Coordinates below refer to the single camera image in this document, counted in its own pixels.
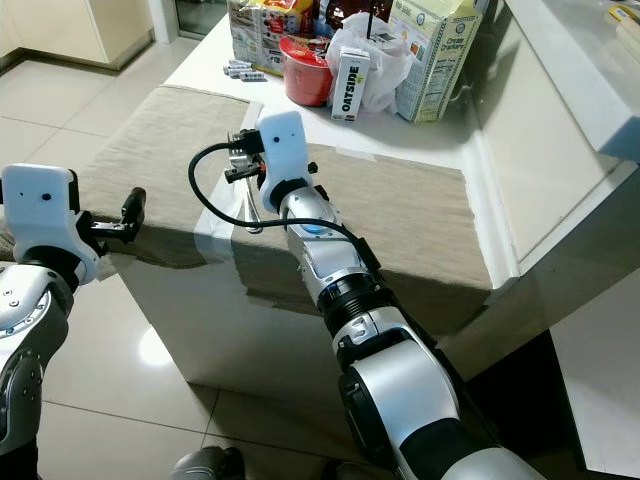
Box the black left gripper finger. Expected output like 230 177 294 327
121 185 148 245

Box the silver metal fork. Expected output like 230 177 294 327
238 180 267 237

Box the beige cloth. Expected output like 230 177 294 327
0 85 256 267
230 145 496 321

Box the small grey battery pack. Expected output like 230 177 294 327
225 60 266 83

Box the red noodle cup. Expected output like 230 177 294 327
280 37 336 108

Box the grey printed carton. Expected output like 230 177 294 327
228 0 306 76

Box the white oat milk carton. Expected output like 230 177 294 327
330 48 373 123

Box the white kitchen island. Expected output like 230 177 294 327
120 35 551 391

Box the white plastic bag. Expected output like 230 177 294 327
325 28 416 113

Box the dark red snack bag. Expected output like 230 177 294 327
320 0 396 26

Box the beige kitchen cabinet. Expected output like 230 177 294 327
0 0 161 69

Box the green white cracker box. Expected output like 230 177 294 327
395 0 486 123

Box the grey robot left foot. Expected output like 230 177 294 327
172 445 246 480

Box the yellow packet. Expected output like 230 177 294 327
603 3 640 26

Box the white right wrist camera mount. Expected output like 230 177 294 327
255 110 311 213

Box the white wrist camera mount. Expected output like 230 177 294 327
2 163 101 286
255 110 311 213

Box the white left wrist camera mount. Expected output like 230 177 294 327
2 163 101 286

